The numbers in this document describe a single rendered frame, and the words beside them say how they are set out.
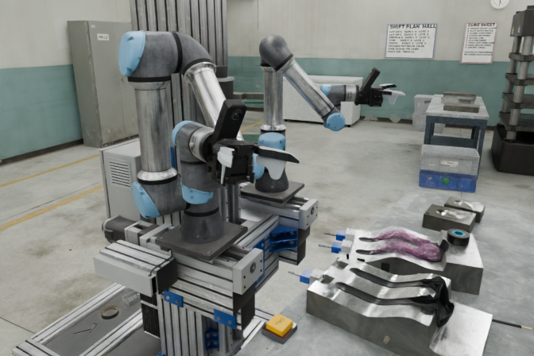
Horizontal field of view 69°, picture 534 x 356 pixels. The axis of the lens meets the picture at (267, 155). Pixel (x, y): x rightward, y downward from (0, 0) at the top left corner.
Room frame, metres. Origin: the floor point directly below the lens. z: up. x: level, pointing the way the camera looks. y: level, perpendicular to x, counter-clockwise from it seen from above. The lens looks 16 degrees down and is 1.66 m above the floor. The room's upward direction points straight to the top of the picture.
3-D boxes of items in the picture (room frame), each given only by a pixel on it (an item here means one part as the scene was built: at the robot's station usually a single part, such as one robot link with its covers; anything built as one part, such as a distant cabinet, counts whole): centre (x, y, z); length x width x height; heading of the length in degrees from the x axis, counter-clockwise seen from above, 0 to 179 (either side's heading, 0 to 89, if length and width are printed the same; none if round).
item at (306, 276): (1.26, -0.14, 0.83); 0.13 x 0.05 x 0.05; 62
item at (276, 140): (1.63, -0.02, 1.20); 0.13 x 0.12 x 0.14; 177
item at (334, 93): (1.75, -0.29, 1.43); 0.11 x 0.08 x 0.09; 87
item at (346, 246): (1.42, -0.27, 0.86); 0.13 x 0.05 x 0.05; 71
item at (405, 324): (1.05, -0.41, 0.87); 0.50 x 0.26 x 0.14; 54
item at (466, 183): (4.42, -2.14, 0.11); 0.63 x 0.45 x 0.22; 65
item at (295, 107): (8.26, -1.16, 0.47); 1.52 x 0.77 x 0.94; 65
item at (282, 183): (1.63, -0.02, 1.09); 0.15 x 0.15 x 0.10
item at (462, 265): (1.39, -0.55, 0.86); 0.50 x 0.26 x 0.11; 71
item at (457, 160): (4.42, -2.14, 0.32); 0.60 x 0.40 x 0.22; 69
